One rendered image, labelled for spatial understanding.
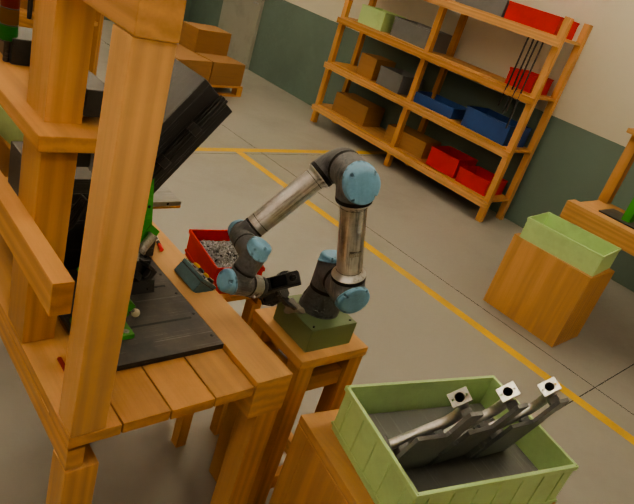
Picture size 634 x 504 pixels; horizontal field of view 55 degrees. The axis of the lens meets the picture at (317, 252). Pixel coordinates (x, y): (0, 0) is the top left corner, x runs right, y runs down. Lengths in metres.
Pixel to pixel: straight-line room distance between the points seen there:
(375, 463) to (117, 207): 1.01
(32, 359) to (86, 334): 0.44
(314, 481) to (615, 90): 5.72
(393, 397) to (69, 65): 1.34
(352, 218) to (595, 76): 5.46
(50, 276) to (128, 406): 0.46
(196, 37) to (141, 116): 7.43
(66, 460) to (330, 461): 0.73
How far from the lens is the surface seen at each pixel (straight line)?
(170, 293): 2.20
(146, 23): 1.19
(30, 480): 2.75
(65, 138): 1.54
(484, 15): 7.09
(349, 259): 1.96
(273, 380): 1.94
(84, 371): 1.53
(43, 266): 1.53
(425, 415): 2.13
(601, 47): 7.15
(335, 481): 1.90
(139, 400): 1.79
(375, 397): 2.00
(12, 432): 2.93
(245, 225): 1.94
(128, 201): 1.31
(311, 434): 1.97
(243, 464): 2.18
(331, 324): 2.19
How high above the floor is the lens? 2.07
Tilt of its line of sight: 25 degrees down
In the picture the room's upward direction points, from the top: 18 degrees clockwise
